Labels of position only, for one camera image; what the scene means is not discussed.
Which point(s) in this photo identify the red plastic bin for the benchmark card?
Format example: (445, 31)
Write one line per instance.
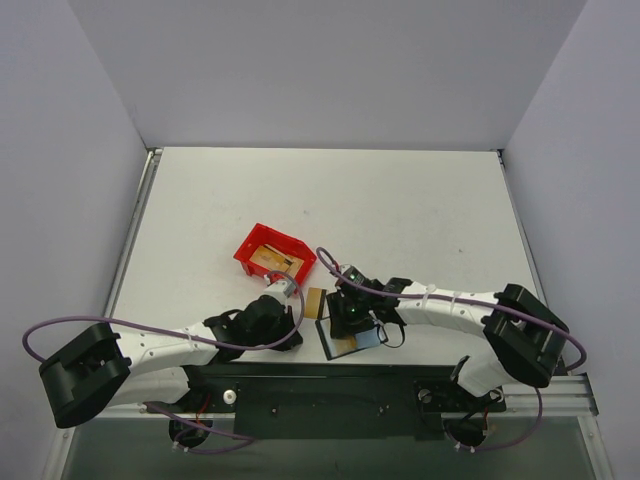
(264, 235)

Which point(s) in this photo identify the gold card stripe up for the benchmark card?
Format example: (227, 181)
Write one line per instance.
(315, 307)

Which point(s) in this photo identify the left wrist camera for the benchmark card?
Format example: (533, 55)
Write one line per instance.
(279, 287)

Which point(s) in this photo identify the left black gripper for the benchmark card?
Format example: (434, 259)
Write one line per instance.
(290, 330)

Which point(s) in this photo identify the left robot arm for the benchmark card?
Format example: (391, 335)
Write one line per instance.
(102, 367)

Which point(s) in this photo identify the gold card front up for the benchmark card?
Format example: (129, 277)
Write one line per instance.
(341, 347)

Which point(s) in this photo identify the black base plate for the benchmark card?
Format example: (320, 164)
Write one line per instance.
(286, 401)

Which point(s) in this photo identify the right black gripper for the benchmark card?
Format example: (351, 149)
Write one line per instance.
(339, 314)

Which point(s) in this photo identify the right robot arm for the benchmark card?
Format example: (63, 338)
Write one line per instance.
(525, 338)

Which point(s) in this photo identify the black card holder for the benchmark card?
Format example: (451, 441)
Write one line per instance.
(365, 340)

